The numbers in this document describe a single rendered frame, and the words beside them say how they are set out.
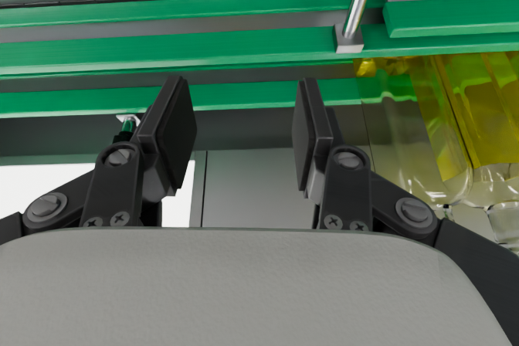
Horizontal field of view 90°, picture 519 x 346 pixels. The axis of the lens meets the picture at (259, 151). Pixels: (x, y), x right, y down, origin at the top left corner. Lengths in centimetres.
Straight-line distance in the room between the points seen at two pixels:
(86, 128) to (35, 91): 12
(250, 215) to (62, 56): 26
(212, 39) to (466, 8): 21
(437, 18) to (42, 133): 56
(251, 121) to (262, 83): 12
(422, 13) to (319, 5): 9
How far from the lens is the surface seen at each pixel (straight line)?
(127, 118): 35
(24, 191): 49
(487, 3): 30
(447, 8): 28
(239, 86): 31
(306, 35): 26
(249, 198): 35
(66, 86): 41
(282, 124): 42
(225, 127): 42
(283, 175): 35
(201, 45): 26
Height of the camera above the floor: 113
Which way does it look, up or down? 24 degrees down
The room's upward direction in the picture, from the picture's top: 179 degrees clockwise
